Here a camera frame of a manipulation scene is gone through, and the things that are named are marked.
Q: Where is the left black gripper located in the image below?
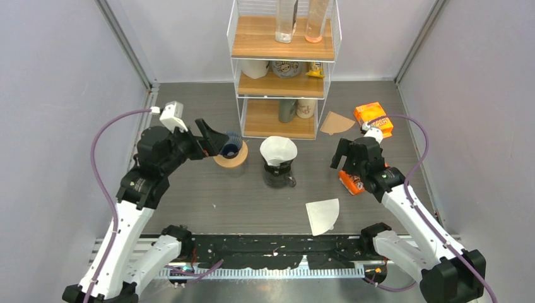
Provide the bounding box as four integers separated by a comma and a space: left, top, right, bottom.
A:
162, 117, 229, 173

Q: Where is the brown tape roll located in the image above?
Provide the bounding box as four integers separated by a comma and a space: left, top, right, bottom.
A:
213, 141, 249, 169

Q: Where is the blue plastic funnel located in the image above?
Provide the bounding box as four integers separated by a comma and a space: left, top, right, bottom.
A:
220, 131, 243, 159

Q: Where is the white paper coffee filter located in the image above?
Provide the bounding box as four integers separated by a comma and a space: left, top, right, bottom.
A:
259, 136, 298, 167

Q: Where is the dark green coffee dripper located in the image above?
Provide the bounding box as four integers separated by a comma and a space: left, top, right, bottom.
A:
264, 160, 292, 176

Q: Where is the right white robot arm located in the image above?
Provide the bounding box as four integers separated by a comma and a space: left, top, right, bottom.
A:
331, 137, 486, 302

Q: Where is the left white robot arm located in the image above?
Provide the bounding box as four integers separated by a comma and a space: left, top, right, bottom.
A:
62, 119, 229, 302

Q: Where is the brown paper coffee filter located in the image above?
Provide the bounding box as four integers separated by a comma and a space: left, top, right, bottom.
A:
320, 111, 356, 135

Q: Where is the grey glass coffee server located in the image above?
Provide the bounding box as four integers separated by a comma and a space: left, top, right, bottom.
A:
262, 171, 297, 189

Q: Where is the orange snack packet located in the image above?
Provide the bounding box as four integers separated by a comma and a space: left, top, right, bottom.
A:
338, 169, 365, 196

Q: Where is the orange yellow box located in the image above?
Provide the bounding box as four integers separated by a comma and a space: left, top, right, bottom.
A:
353, 102, 394, 138

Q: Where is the yellow snack packet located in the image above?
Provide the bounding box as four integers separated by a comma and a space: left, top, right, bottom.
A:
305, 61, 325, 79

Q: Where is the white jug on shelf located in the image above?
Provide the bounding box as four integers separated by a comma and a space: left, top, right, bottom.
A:
241, 59, 270, 80

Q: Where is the cartoon printed round tin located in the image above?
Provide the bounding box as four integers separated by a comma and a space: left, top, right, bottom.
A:
270, 61, 302, 78

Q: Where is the clear pink bottom bottle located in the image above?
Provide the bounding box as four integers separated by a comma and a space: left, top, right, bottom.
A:
305, 0, 329, 43

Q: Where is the clear glass bottle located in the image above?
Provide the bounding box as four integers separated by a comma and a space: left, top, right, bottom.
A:
275, 0, 298, 44

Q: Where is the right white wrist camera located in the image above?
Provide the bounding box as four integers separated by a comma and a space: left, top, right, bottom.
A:
361, 122, 384, 144

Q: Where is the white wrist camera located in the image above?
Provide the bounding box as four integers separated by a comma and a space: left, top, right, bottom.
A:
361, 122, 384, 144
159, 101, 189, 133

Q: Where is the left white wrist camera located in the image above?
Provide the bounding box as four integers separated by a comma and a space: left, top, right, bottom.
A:
159, 101, 189, 133

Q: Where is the white wire wooden shelf rack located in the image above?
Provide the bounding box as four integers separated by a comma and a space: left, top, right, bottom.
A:
226, 1, 342, 140

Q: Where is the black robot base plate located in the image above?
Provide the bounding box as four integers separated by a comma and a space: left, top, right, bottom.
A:
152, 233, 402, 285

